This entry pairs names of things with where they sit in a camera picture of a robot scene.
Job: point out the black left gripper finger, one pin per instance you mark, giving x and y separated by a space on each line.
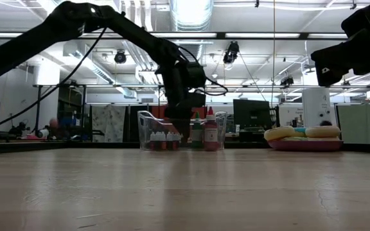
172 112
196 99

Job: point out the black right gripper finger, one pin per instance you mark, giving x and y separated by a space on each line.
363 53
328 67

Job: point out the green food coloring bottle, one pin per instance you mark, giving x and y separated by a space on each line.
197 134

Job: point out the red food coloring bottle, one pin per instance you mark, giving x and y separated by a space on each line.
211 141

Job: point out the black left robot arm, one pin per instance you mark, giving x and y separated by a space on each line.
18 48

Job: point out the orange partition panel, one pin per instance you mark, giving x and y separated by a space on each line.
157 112

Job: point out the clear plastic bin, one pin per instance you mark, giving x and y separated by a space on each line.
143 134

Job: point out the white square column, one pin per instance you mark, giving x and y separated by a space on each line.
316 106

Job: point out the black ceiling spotlight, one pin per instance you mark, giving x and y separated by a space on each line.
286 81
120 57

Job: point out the black monitor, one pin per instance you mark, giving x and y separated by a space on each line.
252 115

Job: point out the grey marbled curtain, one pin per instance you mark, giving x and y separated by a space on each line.
108 123

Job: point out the pale green partition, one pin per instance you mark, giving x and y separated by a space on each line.
365 125

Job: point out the blue frosted donut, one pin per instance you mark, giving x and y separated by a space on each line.
300 131

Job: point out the person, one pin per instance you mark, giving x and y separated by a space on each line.
54 123

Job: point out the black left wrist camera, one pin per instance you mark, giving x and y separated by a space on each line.
196 75

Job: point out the black overhead camera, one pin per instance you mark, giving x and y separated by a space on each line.
231 52

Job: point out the silver ventilation duct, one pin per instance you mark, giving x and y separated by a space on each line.
191 16

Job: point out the black aluminium rig frame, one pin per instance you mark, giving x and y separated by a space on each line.
252 36

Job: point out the black background rig frame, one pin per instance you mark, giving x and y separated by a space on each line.
38 112

